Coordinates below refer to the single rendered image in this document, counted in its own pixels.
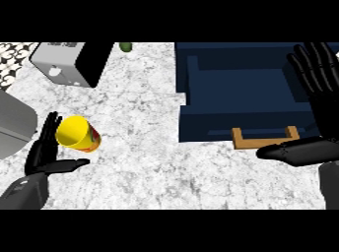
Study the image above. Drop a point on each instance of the dark blue open drawer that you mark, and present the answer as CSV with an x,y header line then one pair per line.
x,y
238,92

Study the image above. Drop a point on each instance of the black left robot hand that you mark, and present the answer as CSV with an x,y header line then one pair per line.
x,y
41,157

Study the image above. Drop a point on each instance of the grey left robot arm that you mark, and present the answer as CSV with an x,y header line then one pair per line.
x,y
23,193

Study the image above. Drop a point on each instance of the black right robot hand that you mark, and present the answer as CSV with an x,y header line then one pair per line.
x,y
328,108

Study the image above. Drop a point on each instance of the grey and black toaster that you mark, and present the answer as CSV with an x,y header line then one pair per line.
x,y
71,64

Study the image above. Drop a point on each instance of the green vegetable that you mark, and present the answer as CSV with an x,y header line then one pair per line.
x,y
125,47

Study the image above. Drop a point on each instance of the yellow cup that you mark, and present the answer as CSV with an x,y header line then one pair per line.
x,y
78,134

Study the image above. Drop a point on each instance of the grey rounded appliance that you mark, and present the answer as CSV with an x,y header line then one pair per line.
x,y
4,124

